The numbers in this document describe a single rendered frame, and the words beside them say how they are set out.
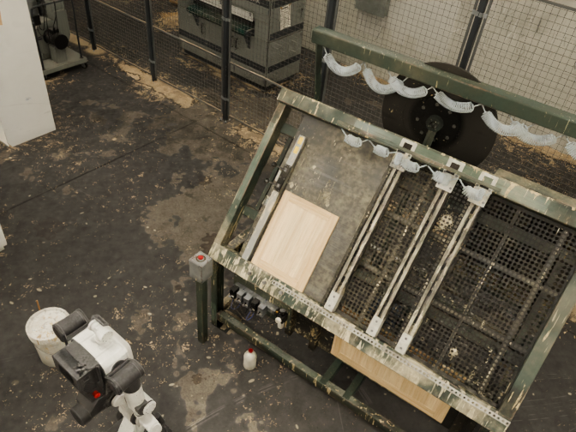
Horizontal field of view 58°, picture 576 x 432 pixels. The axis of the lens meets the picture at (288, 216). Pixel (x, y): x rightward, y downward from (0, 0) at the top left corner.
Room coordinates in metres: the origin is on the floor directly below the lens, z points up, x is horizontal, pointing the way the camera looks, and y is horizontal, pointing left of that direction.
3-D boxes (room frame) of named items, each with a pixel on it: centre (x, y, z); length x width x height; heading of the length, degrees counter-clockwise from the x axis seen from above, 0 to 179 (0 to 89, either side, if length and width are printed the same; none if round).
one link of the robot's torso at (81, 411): (1.40, 0.88, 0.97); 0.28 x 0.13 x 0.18; 145
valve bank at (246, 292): (2.35, 0.15, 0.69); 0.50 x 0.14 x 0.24; 59
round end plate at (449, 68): (3.12, -0.90, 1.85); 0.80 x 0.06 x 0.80; 59
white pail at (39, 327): (2.24, 1.63, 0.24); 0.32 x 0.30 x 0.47; 55
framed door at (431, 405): (2.13, -0.83, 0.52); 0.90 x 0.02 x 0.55; 59
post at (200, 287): (2.52, 0.56, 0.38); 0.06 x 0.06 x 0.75; 59
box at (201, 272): (2.52, 0.56, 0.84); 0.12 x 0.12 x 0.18; 59
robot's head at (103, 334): (1.47, 0.82, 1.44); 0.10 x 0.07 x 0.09; 55
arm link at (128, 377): (1.32, 0.66, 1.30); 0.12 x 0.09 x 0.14; 146
